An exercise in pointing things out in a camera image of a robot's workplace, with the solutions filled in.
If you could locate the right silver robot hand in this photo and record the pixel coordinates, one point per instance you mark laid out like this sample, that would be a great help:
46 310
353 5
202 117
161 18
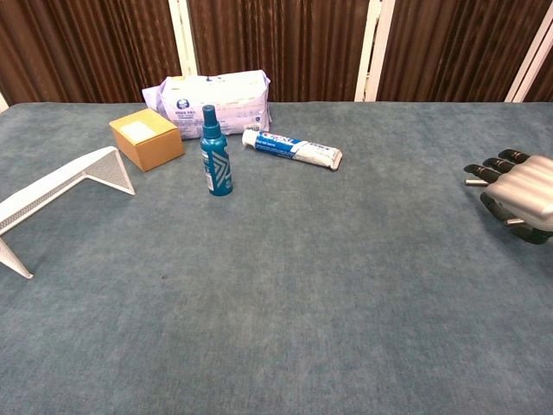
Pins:
527 190

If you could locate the silver bolt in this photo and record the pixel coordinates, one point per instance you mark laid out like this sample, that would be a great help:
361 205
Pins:
515 222
474 182

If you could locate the brown pleated curtain panel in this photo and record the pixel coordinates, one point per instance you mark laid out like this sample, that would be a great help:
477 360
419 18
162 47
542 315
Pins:
453 47
86 47
281 43
544 82

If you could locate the white blue toothpaste tube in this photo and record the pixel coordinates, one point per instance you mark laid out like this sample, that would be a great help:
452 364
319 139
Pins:
294 148

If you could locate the teal felt table cover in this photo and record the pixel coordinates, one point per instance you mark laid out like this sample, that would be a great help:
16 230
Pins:
302 281

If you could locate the blue spray bottle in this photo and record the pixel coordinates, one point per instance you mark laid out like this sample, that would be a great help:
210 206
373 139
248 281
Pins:
216 164

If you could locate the purple white tissue pack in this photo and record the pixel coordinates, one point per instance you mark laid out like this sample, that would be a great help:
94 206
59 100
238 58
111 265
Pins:
216 95

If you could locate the brown cardboard box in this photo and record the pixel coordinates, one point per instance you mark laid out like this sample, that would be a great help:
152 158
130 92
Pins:
151 147

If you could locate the white mesh metal rack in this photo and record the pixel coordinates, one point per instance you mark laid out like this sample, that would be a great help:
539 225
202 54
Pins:
43 190

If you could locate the white partition post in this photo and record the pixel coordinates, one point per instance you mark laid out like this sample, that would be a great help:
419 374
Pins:
182 39
529 65
2 104
375 47

